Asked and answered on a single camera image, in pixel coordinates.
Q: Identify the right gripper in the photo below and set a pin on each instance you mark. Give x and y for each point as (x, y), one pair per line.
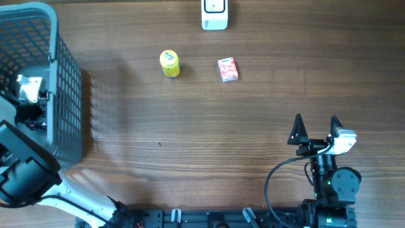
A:
(311, 145)

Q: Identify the red tissue pack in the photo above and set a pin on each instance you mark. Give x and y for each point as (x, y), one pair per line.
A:
(228, 69)

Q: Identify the yellow candy canister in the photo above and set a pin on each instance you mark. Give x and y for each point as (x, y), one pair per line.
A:
(170, 63)

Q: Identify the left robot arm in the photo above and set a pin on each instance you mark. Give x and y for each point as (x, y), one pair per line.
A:
(30, 175)

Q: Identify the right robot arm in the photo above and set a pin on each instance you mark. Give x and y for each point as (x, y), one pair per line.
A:
(335, 188)

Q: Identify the white barcode scanner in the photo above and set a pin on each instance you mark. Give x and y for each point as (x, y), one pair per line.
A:
(214, 14)

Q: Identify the grey plastic mesh basket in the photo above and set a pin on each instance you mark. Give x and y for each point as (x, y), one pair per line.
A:
(32, 46)

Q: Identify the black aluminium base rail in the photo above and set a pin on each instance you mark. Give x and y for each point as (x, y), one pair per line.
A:
(221, 218)

